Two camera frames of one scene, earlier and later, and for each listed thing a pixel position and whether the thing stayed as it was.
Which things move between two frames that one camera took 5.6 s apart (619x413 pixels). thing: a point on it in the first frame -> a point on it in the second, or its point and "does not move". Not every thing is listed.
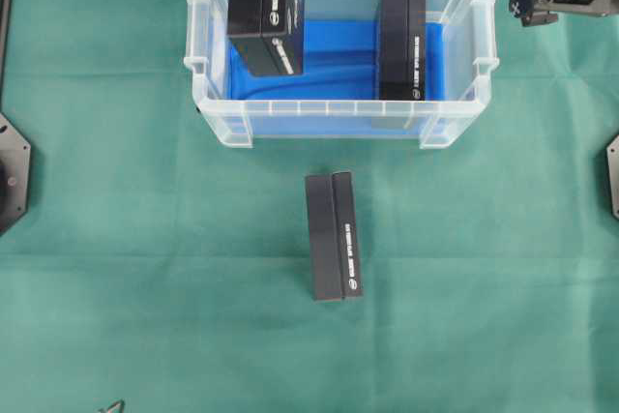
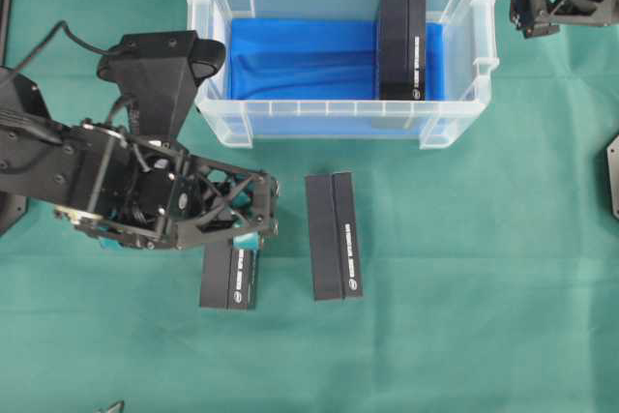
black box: [265, 15] -> [228, 277]
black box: [335, 254] does not move
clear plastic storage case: [397, 44] does not move
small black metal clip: [115, 407] does not move
